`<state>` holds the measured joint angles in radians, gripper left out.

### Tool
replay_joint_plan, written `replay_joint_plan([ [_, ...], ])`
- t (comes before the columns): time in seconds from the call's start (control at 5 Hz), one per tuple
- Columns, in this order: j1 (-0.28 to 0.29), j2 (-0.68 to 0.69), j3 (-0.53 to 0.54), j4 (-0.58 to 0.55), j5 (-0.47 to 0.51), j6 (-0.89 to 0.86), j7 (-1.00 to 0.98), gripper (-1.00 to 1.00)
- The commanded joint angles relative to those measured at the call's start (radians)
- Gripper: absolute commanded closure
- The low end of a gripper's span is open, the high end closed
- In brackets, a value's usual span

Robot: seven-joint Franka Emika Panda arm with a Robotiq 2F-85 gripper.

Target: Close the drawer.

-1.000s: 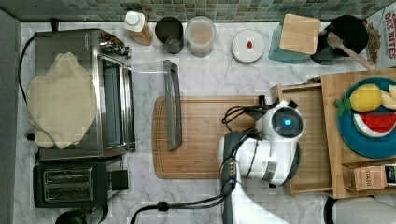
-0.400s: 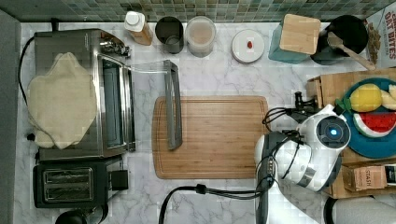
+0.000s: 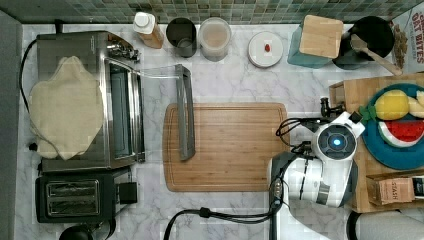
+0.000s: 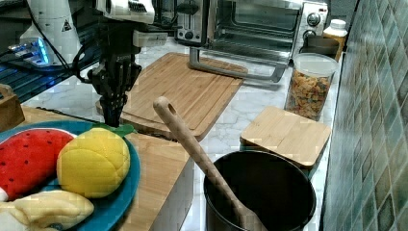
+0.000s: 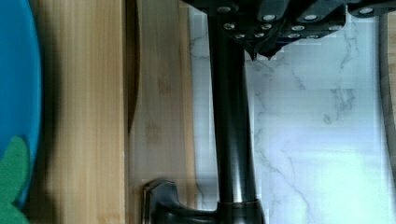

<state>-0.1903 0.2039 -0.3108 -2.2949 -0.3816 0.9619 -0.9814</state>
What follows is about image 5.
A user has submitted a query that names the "blue plate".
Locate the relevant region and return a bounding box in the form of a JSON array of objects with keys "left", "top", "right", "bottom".
[{"left": 0, "top": 0, "right": 43, "bottom": 210}]

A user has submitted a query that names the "wooden drawer cabinet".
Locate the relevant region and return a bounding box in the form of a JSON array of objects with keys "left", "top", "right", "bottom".
[{"left": 24, "top": 0, "right": 127, "bottom": 224}]

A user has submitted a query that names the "wooden drawer with black handle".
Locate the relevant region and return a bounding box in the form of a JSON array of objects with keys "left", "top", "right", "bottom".
[{"left": 141, "top": 15, "right": 265, "bottom": 224}]

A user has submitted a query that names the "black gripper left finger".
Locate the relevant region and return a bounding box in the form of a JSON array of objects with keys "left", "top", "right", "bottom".
[{"left": 183, "top": 0, "right": 288, "bottom": 59}]

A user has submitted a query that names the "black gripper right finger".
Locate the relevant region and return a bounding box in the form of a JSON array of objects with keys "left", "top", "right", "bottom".
[{"left": 258, "top": 0, "right": 395, "bottom": 58}]

